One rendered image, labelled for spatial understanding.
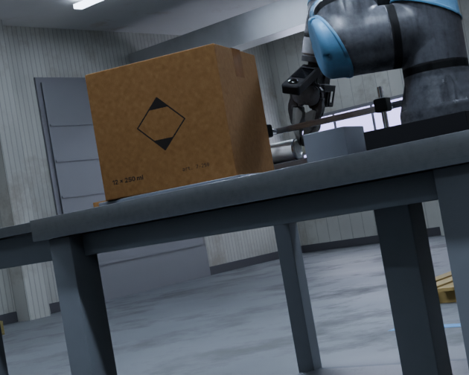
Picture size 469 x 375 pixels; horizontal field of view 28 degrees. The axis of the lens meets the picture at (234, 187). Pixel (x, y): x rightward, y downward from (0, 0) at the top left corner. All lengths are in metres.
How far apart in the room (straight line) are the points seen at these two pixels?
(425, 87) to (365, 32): 0.14
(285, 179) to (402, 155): 0.19
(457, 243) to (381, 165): 0.14
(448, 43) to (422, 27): 0.05
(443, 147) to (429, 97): 0.45
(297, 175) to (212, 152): 0.56
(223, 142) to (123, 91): 0.25
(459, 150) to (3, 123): 10.06
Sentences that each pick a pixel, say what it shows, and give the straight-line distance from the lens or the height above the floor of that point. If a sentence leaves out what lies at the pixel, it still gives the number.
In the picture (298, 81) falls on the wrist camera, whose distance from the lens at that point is 2.15.
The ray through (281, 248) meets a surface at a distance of 3.16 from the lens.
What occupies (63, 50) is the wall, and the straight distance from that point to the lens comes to 12.24.
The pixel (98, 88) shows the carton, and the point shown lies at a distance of 1.98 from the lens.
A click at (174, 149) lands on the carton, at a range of 1.90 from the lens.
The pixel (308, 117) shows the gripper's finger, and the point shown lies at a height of 0.97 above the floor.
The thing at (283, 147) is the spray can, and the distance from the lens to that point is 2.23.
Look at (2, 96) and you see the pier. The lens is 11.18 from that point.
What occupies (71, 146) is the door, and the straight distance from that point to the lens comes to 11.90.
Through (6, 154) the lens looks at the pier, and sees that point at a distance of 11.04.
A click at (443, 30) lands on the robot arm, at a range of 1.67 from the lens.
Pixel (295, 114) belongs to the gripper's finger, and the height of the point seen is 0.99.
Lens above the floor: 0.77
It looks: 2 degrees up
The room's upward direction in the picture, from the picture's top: 10 degrees counter-clockwise
